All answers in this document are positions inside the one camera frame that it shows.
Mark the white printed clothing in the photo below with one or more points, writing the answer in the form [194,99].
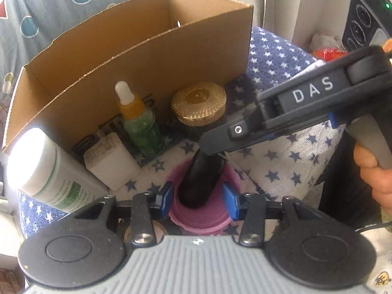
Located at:
[379,269]

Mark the black jar gold lid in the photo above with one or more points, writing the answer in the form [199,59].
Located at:
[199,101]

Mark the cardboard box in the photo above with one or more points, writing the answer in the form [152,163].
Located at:
[122,52]

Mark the white bottle green label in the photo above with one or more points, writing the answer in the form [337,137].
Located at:
[46,171]

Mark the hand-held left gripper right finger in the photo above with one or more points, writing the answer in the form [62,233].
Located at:
[229,202]

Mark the star printed blanket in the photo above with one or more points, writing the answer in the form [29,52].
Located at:
[291,165]

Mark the grey sheet with circles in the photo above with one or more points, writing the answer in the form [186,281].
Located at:
[46,6]

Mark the person's right hand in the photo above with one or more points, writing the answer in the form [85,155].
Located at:
[373,183]

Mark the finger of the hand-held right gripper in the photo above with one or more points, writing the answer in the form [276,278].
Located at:
[220,139]

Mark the white curtain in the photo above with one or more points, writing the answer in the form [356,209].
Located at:
[275,0]

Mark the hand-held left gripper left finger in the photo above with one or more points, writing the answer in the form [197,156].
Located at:
[165,200]

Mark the white rectangular block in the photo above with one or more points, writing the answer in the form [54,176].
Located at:
[113,162]

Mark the red and white bag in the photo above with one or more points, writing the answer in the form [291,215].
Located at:
[329,49]

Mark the green dropper bottle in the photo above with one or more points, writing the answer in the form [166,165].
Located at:
[144,128]

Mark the black tube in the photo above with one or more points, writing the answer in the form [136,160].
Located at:
[199,183]

